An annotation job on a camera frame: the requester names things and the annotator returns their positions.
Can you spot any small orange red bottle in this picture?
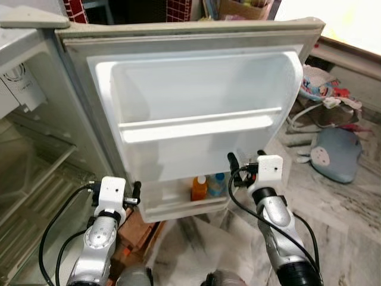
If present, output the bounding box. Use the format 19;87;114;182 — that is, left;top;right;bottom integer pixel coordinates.
190;175;209;202

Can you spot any silver fridge door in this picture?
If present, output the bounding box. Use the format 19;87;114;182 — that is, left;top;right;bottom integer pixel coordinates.
55;18;325;224

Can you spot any white fridge thermostat box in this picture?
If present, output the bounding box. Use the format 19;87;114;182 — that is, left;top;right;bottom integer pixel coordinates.
0;63;47;117

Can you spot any clear bottle blue cap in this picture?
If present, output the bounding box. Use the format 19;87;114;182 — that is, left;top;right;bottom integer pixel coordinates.
208;173;227;198

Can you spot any orange brick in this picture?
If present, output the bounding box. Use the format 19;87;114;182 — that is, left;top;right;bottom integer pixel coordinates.
116;209;158;263

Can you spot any robot left leg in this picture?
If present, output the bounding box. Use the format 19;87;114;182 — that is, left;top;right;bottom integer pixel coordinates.
115;265;154;286

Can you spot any robot leg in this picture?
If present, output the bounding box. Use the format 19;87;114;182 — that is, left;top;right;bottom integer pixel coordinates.
205;269;249;286
115;265;154;286

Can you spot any colourful baby bouncer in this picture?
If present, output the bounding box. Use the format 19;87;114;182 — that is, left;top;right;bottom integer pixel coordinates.
286;64;364;135

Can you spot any robot right leg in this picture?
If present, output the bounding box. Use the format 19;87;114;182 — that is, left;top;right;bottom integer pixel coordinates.
205;269;249;286

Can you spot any beige desk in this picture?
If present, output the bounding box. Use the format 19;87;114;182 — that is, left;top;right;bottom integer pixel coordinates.
307;36;381;114

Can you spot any cardboard box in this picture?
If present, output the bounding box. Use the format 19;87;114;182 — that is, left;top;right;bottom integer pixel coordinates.
217;0;274;21

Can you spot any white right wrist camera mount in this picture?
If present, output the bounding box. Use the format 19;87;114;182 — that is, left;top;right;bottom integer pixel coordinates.
247;155;283;190

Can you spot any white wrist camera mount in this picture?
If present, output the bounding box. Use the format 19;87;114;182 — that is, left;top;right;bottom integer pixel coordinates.
247;155;283;190
98;176;127;210

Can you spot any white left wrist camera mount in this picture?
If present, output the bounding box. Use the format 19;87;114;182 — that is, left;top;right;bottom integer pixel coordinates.
98;176;127;210

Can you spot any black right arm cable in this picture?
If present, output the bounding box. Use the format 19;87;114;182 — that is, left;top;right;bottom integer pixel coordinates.
228;170;325;285
291;210;321;275

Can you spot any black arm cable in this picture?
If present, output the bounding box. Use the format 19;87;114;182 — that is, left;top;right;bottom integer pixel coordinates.
55;228;91;286
38;182;99;286
228;170;325;285
291;210;321;275

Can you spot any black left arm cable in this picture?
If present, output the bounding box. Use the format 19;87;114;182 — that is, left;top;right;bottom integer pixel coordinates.
38;182;99;286
55;228;91;286

